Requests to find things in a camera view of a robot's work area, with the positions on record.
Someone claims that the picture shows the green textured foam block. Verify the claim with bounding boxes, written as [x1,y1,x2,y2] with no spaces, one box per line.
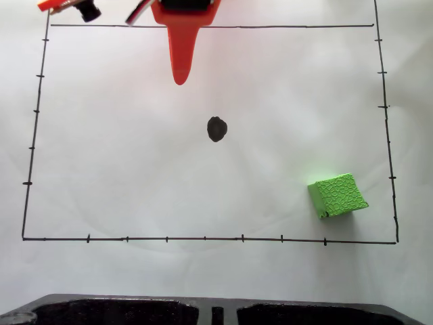
[306,173,369,221]

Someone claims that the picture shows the black dot mark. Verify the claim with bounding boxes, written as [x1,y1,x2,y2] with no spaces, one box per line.
[206,116,228,143]

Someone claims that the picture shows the white paper sheet, drawn rectangle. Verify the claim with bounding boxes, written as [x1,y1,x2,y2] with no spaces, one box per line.
[0,0,433,307]

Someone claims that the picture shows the white black red cable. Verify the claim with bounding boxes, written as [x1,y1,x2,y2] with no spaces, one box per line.
[124,0,158,26]

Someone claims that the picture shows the small black camera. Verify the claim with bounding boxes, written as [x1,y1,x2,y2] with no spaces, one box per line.
[72,0,102,24]

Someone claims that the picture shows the orange camera mount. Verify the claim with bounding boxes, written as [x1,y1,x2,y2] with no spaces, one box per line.
[37,0,81,16]

